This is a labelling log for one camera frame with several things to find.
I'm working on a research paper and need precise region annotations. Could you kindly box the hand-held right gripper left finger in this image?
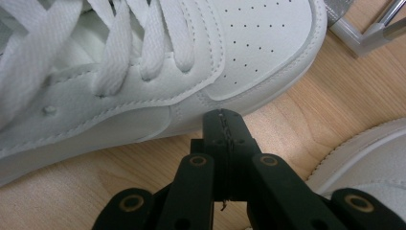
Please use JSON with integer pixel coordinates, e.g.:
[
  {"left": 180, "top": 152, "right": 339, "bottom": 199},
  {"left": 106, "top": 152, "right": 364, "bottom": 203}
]
[{"left": 191, "top": 108, "right": 232, "bottom": 203}]

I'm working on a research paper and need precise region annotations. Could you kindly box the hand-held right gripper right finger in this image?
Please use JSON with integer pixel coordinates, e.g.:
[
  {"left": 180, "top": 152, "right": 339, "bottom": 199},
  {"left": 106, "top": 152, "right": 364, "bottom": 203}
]
[{"left": 221, "top": 108, "right": 262, "bottom": 202}]

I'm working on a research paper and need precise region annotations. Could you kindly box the white sneaker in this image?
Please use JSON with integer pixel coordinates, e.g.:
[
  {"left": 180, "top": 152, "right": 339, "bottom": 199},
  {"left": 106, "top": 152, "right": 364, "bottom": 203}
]
[
  {"left": 305, "top": 117, "right": 406, "bottom": 225},
  {"left": 0, "top": 0, "right": 328, "bottom": 189}
]

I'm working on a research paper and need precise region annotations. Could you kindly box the metal shoe rack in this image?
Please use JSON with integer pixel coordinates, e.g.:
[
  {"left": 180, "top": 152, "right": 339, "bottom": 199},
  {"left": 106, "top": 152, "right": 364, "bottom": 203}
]
[{"left": 323, "top": 0, "right": 406, "bottom": 59}]

